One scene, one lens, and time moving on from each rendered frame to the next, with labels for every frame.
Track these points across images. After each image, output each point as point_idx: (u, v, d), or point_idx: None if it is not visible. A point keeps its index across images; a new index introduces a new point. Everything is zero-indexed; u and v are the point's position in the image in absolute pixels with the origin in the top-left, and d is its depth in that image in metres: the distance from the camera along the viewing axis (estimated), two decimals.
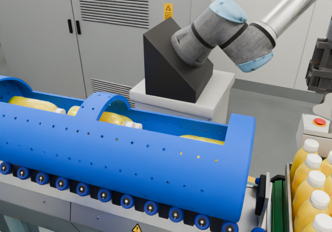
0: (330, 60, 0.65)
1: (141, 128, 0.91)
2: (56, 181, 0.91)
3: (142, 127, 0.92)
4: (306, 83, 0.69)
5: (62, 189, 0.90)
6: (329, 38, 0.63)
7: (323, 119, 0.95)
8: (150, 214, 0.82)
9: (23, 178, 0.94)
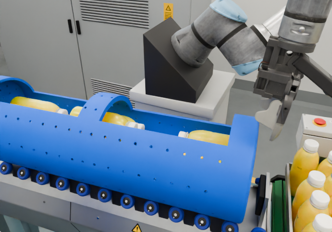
0: (280, 62, 0.57)
1: (144, 128, 0.91)
2: (57, 179, 0.91)
3: (144, 127, 0.91)
4: (254, 86, 0.61)
5: (60, 189, 0.90)
6: (279, 34, 0.55)
7: (323, 119, 0.95)
8: (147, 214, 0.82)
9: (21, 178, 0.94)
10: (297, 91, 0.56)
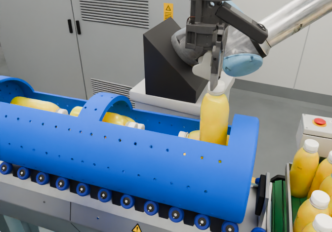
0: (204, 14, 0.60)
1: (144, 128, 0.91)
2: (57, 179, 0.91)
3: (144, 127, 0.91)
4: (186, 42, 0.64)
5: (60, 189, 0.90)
6: None
7: (323, 119, 0.95)
8: (147, 214, 0.82)
9: (21, 178, 0.94)
10: (223, 39, 0.59)
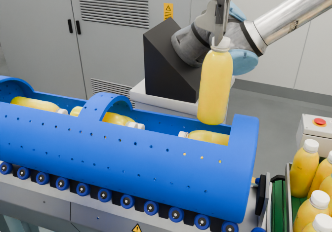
0: None
1: (144, 128, 0.91)
2: (57, 179, 0.91)
3: (144, 127, 0.91)
4: None
5: (60, 189, 0.90)
6: None
7: (323, 119, 0.95)
8: (147, 214, 0.82)
9: (21, 178, 0.94)
10: None
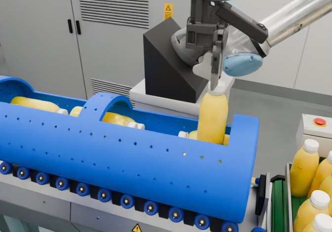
0: (205, 14, 0.60)
1: (144, 128, 0.91)
2: (57, 179, 0.91)
3: (144, 127, 0.91)
4: (187, 42, 0.64)
5: (60, 189, 0.90)
6: None
7: (323, 119, 0.95)
8: (147, 214, 0.82)
9: (21, 178, 0.94)
10: (223, 39, 0.59)
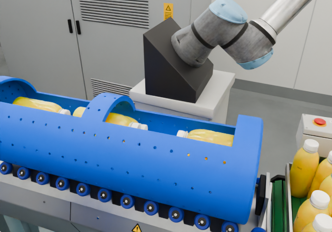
0: None
1: (146, 129, 0.91)
2: (59, 177, 0.91)
3: (147, 128, 0.91)
4: None
5: (58, 188, 0.90)
6: None
7: (323, 119, 0.95)
8: (145, 212, 0.82)
9: (19, 177, 0.94)
10: None
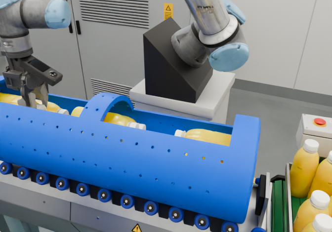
0: (15, 64, 0.84)
1: (145, 128, 0.91)
2: (57, 178, 0.91)
3: (145, 127, 0.91)
4: None
5: (59, 189, 0.90)
6: (4, 47, 0.81)
7: (323, 119, 0.95)
8: (146, 213, 0.82)
9: (20, 178, 0.94)
10: (26, 83, 0.83)
